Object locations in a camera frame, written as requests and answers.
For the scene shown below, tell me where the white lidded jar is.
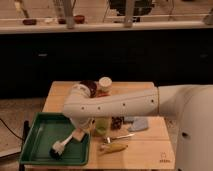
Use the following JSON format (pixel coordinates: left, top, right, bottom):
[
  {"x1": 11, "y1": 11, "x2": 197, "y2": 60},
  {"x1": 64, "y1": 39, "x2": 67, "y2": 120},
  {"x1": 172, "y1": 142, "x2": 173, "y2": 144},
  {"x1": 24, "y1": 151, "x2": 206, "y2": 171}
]
[{"x1": 98, "y1": 77, "x2": 112, "y2": 97}]

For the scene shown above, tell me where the black cable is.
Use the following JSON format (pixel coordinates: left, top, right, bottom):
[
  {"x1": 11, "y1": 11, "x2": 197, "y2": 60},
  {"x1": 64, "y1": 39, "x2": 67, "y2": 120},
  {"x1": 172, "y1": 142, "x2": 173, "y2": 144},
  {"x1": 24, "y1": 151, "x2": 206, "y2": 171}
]
[{"x1": 0, "y1": 118, "x2": 25, "y2": 143}]

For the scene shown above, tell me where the green cup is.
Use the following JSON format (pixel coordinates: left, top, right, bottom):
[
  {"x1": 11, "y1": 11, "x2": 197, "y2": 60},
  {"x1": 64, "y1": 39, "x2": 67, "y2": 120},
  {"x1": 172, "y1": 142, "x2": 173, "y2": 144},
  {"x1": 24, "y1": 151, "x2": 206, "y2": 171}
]
[{"x1": 95, "y1": 117, "x2": 109, "y2": 136}]

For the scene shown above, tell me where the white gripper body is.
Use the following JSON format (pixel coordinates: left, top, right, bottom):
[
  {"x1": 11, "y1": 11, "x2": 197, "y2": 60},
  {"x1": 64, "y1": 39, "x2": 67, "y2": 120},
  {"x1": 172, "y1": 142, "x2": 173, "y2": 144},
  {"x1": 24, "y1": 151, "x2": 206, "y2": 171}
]
[{"x1": 53, "y1": 135, "x2": 73, "y2": 154}]

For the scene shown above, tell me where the green plastic tray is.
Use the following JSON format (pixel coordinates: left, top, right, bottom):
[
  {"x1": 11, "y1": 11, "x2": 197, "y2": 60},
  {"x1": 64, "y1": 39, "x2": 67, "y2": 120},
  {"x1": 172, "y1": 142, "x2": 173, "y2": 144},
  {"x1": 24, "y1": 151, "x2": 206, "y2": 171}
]
[{"x1": 19, "y1": 113, "x2": 90, "y2": 166}]

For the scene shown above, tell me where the light wooden table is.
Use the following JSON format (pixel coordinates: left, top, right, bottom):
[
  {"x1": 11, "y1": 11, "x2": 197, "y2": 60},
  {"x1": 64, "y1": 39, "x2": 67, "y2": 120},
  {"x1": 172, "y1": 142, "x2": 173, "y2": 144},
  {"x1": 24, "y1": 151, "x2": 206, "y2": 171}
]
[{"x1": 25, "y1": 80, "x2": 177, "y2": 171}]

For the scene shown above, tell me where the dark red bowl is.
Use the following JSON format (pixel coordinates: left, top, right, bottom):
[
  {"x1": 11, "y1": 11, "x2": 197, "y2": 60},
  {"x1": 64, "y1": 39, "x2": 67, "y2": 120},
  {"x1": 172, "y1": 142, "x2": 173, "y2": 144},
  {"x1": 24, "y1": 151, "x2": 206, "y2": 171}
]
[{"x1": 81, "y1": 80, "x2": 97, "y2": 98}]

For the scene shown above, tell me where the dark brown block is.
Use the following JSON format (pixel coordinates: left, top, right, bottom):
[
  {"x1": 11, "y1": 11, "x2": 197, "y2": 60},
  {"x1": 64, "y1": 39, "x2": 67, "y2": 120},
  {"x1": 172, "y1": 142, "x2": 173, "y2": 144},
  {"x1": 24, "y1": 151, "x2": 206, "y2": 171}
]
[{"x1": 111, "y1": 117, "x2": 123, "y2": 130}]

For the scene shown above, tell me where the silver metal spoon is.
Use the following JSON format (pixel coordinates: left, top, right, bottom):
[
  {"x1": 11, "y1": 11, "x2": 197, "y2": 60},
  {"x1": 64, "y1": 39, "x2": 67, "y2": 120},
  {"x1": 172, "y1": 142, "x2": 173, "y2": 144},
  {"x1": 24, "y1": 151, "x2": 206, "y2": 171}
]
[{"x1": 103, "y1": 133, "x2": 135, "y2": 144}]

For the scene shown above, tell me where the blue grey cloth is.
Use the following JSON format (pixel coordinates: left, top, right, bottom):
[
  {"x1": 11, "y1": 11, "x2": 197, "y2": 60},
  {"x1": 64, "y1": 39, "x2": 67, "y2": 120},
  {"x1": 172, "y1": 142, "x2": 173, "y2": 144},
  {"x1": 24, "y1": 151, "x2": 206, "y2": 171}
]
[{"x1": 124, "y1": 117, "x2": 148, "y2": 132}]

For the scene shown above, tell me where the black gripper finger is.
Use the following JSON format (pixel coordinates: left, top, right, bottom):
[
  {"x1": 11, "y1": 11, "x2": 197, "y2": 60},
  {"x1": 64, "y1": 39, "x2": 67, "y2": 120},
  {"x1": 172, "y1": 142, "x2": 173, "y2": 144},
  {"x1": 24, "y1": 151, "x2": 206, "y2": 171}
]
[{"x1": 49, "y1": 148, "x2": 61, "y2": 159}]

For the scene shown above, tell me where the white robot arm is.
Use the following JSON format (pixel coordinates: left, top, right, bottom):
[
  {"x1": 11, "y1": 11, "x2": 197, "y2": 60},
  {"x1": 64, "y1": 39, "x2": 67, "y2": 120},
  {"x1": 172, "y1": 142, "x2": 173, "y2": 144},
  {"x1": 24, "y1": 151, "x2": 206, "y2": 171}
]
[{"x1": 50, "y1": 83, "x2": 213, "y2": 171}]

